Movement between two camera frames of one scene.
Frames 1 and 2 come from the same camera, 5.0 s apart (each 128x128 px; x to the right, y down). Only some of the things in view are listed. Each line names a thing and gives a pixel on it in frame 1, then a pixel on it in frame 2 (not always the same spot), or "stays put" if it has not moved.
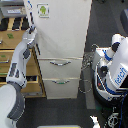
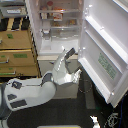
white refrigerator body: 62,28 stays put
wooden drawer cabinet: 12,29 stays put
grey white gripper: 30,35 -> 60,73
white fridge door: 61,27 -> 103,49
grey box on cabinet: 13,11 stays put
